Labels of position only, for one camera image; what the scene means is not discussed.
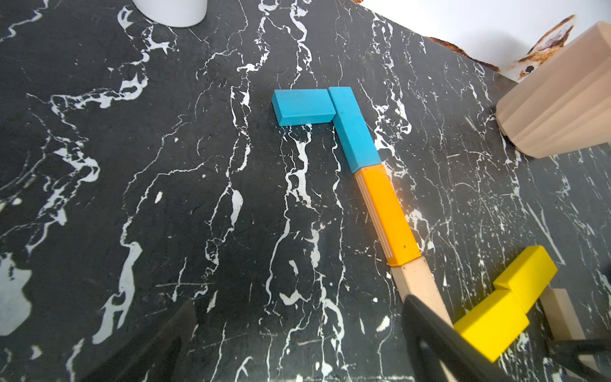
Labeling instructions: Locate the natural wood block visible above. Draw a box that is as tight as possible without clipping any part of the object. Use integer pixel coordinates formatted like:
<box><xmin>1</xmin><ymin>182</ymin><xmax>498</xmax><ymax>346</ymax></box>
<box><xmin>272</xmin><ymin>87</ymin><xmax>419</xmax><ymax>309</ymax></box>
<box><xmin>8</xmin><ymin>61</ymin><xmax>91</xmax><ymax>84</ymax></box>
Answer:
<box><xmin>390</xmin><ymin>256</ymin><xmax>453</xmax><ymax>326</ymax></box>
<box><xmin>538</xmin><ymin>287</ymin><xmax>600</xmax><ymax>373</ymax></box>

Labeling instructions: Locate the orange block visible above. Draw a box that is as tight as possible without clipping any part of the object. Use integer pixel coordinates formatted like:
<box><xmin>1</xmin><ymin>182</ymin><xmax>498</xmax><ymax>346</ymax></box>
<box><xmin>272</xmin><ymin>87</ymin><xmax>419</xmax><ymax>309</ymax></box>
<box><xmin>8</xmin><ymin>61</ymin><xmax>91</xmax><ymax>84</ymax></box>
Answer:
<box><xmin>355</xmin><ymin>165</ymin><xmax>422</xmax><ymax>267</ymax></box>

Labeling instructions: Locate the teal short block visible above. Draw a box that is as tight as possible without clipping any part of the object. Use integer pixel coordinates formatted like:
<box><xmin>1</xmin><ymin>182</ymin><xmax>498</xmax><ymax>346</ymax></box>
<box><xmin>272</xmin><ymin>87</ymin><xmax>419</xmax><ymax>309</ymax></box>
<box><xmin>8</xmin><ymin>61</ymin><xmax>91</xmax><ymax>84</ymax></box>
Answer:
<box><xmin>272</xmin><ymin>89</ymin><xmax>336</xmax><ymax>127</ymax></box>

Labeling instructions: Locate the small white plant pot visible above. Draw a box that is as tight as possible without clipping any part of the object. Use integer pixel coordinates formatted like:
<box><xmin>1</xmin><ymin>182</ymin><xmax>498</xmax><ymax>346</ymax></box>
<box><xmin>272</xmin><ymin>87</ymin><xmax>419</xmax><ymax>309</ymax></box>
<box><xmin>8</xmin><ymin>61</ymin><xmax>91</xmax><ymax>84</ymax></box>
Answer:
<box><xmin>133</xmin><ymin>0</ymin><xmax>208</xmax><ymax>28</ymax></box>

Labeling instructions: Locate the teal long block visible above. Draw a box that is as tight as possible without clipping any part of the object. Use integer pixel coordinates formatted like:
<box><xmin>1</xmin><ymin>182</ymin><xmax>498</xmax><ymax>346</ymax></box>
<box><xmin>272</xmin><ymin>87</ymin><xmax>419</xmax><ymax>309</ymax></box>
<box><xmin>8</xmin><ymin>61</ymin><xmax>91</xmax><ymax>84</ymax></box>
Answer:
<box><xmin>328</xmin><ymin>87</ymin><xmax>381</xmax><ymax>173</ymax></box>

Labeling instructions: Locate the yellow block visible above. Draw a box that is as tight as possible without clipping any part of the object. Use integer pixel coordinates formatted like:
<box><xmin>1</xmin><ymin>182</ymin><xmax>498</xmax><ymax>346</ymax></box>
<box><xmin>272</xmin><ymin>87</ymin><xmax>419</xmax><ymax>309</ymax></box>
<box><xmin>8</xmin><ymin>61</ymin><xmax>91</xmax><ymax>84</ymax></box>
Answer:
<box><xmin>493</xmin><ymin>245</ymin><xmax>558</xmax><ymax>313</ymax></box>
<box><xmin>453</xmin><ymin>290</ymin><xmax>529</xmax><ymax>362</ymax></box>

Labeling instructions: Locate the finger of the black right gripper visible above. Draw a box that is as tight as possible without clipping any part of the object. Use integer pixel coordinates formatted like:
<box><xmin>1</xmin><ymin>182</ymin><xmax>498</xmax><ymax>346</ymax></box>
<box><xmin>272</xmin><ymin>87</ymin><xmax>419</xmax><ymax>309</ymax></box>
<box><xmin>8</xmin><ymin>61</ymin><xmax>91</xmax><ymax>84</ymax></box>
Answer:
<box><xmin>547</xmin><ymin>339</ymin><xmax>610</xmax><ymax>382</ymax></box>

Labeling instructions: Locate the beige plant pot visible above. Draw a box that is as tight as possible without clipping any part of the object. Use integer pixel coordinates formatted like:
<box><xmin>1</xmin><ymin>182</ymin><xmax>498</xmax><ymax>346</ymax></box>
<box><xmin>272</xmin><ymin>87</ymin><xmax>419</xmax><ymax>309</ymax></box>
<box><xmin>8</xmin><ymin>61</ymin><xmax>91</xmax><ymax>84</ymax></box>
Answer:
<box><xmin>496</xmin><ymin>22</ymin><xmax>610</xmax><ymax>159</ymax></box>

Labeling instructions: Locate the natural wood block front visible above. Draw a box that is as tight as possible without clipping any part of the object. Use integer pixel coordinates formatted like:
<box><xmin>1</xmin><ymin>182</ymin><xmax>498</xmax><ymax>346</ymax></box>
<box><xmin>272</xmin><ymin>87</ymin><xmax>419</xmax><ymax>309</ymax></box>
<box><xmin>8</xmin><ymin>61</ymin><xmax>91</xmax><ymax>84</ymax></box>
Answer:
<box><xmin>390</xmin><ymin>256</ymin><xmax>453</xmax><ymax>326</ymax></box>

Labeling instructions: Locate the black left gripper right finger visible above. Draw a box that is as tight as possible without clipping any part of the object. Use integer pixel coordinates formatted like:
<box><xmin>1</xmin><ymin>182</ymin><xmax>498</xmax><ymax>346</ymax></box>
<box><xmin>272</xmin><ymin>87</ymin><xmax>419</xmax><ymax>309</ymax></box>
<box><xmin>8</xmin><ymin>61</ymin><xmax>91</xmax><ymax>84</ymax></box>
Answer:
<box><xmin>402</xmin><ymin>294</ymin><xmax>511</xmax><ymax>381</ymax></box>

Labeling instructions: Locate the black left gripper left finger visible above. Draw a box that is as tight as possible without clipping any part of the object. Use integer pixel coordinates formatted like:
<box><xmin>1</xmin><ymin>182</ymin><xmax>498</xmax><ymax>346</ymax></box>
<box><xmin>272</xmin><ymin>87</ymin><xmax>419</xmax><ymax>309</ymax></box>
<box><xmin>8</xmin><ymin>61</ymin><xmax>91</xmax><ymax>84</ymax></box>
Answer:
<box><xmin>83</xmin><ymin>301</ymin><xmax>197</xmax><ymax>381</ymax></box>

